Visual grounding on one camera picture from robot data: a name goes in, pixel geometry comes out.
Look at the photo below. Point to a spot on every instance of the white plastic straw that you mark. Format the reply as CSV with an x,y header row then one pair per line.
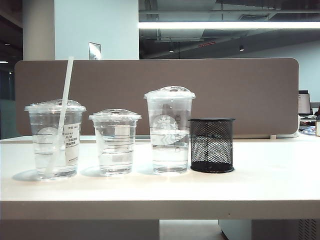
x,y
67,82

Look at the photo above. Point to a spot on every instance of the tall clear plastic cup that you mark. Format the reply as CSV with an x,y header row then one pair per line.
x,y
169,150

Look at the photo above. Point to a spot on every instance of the small clear plastic cup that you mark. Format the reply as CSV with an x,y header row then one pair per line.
x,y
114,150

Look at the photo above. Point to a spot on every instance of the medium clear cup with label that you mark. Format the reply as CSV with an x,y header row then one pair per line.
x,y
72,140

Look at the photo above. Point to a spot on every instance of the brown desk divider panel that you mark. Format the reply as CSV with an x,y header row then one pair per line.
x,y
125,82

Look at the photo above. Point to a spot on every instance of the black mesh pen holder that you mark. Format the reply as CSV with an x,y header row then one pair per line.
x,y
224,145

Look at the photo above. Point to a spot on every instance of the black ceiling spot lamp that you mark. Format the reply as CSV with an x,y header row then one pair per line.
x,y
242,48

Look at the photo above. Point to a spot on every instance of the long white ceiling light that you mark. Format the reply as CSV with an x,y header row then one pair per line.
x,y
225,25

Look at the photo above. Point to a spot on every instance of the computer monitor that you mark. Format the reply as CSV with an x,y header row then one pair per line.
x,y
305,105

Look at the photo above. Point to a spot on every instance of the beige box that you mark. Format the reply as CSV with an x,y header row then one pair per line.
x,y
318,128

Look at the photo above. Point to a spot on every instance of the silver wall sign plaque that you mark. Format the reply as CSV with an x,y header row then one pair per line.
x,y
94,50

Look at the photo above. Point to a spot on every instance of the white divider foot bracket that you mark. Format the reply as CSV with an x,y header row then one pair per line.
x,y
273,136

